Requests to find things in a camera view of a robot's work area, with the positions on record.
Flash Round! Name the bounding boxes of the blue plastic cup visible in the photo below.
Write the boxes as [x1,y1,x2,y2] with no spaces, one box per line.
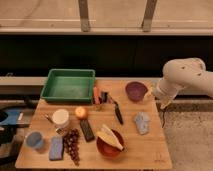
[25,131,44,150]

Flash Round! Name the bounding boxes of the blue black device at left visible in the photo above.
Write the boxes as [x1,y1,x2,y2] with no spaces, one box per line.
[0,106,34,146]

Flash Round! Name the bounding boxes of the white lidded jar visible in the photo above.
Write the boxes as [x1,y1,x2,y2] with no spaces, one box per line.
[52,109,70,128]

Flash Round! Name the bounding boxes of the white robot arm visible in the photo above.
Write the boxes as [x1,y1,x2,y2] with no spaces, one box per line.
[152,58,213,109]

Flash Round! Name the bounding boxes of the black handled knife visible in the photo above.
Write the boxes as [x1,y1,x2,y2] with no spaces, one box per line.
[108,95,123,125]

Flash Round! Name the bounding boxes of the red orange bowl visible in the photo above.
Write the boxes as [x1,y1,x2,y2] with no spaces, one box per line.
[96,129,124,158]

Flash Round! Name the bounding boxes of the crumpled blue grey cloth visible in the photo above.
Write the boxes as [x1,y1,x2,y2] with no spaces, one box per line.
[134,112,150,135]

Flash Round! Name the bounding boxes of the green plastic tray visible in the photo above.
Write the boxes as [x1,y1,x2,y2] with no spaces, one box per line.
[40,69,95,103]

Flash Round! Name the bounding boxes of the red apple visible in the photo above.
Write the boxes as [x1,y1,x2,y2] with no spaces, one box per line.
[75,106,88,120]

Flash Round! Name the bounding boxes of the small dark marker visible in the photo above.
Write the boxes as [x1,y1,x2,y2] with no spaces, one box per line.
[101,91,108,103]

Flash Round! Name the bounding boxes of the orange carrot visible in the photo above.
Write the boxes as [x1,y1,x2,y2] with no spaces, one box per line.
[93,87,100,105]

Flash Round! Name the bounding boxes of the blue sponge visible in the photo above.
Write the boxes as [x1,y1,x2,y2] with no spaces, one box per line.
[49,137,63,161]

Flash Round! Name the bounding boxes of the bunch of dark grapes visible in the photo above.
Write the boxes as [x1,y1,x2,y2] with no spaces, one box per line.
[63,129,80,166]

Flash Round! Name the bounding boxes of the purple bowl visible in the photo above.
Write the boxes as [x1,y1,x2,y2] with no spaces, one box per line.
[125,81,148,102]

